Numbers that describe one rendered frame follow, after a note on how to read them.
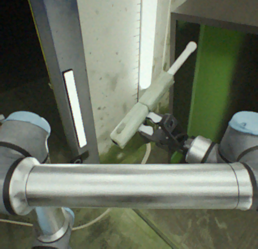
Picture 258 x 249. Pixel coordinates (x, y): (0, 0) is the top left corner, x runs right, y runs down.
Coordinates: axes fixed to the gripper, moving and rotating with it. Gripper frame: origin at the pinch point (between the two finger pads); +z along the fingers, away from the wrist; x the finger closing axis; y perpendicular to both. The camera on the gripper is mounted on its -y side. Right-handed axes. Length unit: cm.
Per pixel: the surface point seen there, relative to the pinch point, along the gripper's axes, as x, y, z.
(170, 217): -16, 138, -13
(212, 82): 63, 50, -2
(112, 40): 49, 24, 61
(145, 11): 77, 21, 52
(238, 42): 69, 21, -10
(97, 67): 31, 32, 62
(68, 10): 32, -7, 65
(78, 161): -24, 83, 62
